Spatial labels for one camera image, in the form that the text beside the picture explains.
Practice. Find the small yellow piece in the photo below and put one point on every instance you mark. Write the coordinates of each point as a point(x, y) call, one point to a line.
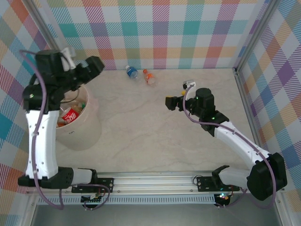
point(182, 92)

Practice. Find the blue label bottle blue cap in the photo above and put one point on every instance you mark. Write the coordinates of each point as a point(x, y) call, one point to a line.
point(131, 71)

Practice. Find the orange label bottle amber cap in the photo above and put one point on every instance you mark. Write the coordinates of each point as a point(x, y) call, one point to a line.
point(61, 125)

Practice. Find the aluminium frame post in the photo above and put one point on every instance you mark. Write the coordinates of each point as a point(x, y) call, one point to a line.
point(256, 35)
point(42, 18)

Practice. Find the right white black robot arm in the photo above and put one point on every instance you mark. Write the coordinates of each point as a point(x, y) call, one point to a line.
point(237, 141)

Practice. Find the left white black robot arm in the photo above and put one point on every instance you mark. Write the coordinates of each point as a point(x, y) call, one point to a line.
point(42, 141)

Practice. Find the red label cola bottle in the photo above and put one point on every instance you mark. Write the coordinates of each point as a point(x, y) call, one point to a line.
point(70, 115)

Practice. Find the aluminium frame side bar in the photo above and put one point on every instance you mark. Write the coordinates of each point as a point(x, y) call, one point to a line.
point(248, 106)

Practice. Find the small circuit board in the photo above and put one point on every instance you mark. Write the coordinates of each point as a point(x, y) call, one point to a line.
point(92, 200)
point(224, 197)

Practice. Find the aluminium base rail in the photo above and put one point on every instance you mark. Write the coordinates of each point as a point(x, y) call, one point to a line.
point(152, 182)

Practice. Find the beige plastic bin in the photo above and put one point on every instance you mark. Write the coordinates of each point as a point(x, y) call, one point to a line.
point(87, 131)

